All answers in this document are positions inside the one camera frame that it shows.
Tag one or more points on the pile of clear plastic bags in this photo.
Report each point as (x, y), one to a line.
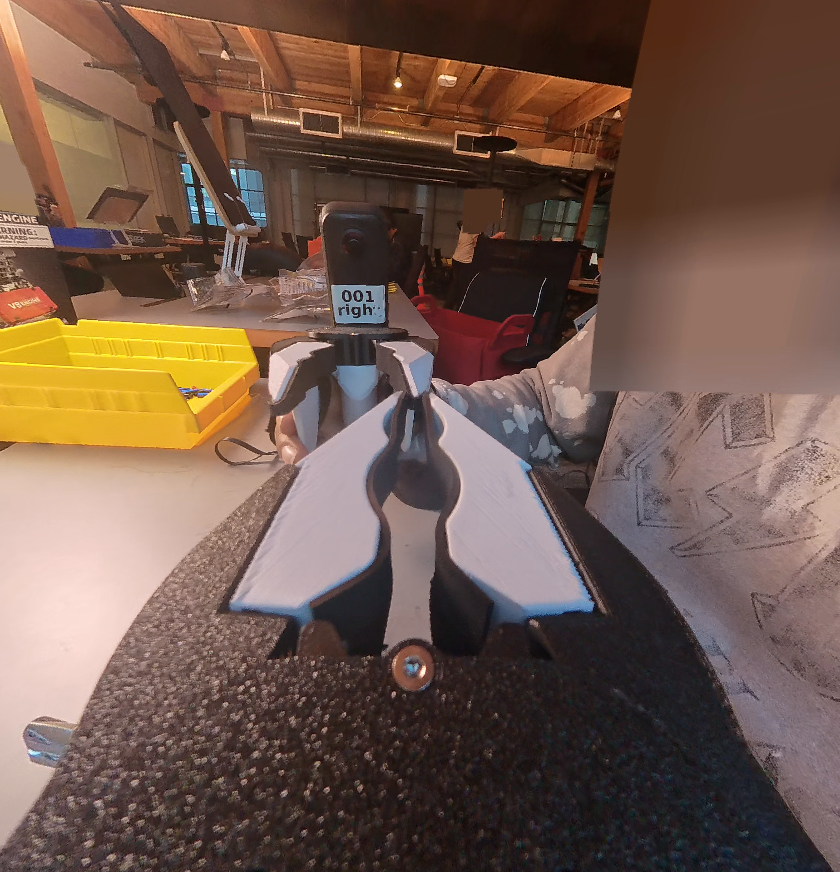
(298, 293)

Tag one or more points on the person's right hand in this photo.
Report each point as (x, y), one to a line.
(287, 433)

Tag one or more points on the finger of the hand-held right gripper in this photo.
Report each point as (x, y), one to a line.
(413, 368)
(298, 371)

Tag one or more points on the yellow plastic bin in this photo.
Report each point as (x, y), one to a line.
(93, 409)

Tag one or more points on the toy engine model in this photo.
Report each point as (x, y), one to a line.
(50, 743)

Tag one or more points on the black office chair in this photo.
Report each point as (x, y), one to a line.
(509, 293)

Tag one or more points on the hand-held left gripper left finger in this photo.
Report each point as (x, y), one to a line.
(311, 538)

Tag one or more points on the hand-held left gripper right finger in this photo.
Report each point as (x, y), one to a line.
(518, 538)

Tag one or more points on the dark board on white stand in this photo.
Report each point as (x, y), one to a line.
(189, 123)

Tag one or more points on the dark printed cardboard box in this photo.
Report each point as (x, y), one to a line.
(18, 293)

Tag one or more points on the red chair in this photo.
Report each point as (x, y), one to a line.
(468, 348)

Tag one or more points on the grey background table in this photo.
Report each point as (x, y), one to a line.
(148, 307)

